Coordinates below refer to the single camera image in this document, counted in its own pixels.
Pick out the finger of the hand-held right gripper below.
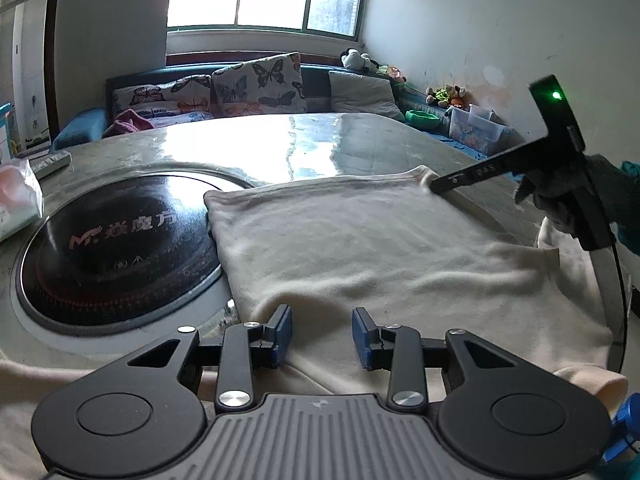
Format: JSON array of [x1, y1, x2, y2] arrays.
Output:
[[430, 152, 527, 196]]

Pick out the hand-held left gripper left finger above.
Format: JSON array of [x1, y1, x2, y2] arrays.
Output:
[[127, 305, 294, 414]]

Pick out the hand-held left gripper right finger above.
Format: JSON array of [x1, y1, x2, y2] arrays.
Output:
[[352, 307, 517, 414]]

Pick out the cream knit garment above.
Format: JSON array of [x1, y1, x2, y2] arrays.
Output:
[[0, 165, 630, 480]]

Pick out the person's right hand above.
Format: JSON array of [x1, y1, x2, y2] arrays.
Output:
[[517, 154, 640, 236]]

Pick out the clear plastic storage box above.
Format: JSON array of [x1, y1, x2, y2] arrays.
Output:
[[447, 104, 504, 154]]

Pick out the green plastic bowl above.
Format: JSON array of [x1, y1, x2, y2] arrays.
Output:
[[404, 108, 441, 130]]

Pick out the brown and green plush toys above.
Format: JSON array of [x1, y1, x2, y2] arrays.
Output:
[[425, 83, 469, 109]]

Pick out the grey cushion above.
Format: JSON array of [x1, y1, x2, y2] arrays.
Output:
[[328, 70, 405, 122]]

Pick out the panda plush toy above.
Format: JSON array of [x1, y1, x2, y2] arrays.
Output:
[[340, 48, 381, 72]]

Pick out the round black induction cooktop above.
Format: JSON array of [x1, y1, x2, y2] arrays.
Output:
[[12, 170, 224, 332]]

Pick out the butterfly print cushion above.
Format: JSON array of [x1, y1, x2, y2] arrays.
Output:
[[210, 52, 307, 119], [111, 74, 214, 122]]

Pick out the pink cloth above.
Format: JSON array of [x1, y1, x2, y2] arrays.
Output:
[[102, 108, 155, 137]]

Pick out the blue plastic object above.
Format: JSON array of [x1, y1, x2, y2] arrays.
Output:
[[600, 394, 640, 464]]

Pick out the grey remote control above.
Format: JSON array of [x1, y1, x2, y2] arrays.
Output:
[[32, 152, 72, 179]]

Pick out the dark blue sofa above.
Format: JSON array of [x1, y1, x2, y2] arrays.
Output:
[[50, 62, 516, 161]]

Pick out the white plastic bag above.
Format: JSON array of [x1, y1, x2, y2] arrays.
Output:
[[0, 157, 45, 242]]

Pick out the light blue carton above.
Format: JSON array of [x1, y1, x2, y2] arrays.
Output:
[[0, 104, 17, 162]]

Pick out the black strap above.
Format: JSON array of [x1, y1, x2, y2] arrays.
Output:
[[590, 240, 630, 376]]

